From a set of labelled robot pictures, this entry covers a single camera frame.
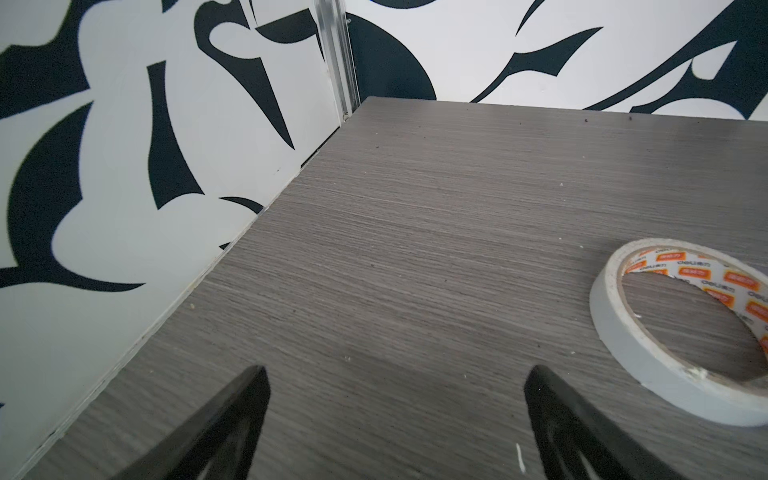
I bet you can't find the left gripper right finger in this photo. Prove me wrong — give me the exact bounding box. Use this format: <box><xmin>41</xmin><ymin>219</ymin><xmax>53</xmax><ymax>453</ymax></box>
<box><xmin>524</xmin><ymin>365</ymin><xmax>683</xmax><ymax>479</ymax></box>

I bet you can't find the white masking tape roll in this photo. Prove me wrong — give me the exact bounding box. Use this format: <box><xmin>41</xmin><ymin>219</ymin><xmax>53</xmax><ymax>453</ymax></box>
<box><xmin>589</xmin><ymin>238</ymin><xmax>767</xmax><ymax>427</ymax></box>

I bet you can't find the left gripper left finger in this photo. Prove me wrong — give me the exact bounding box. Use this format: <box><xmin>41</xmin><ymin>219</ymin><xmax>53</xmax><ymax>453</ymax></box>
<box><xmin>115</xmin><ymin>365</ymin><xmax>271</xmax><ymax>479</ymax></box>

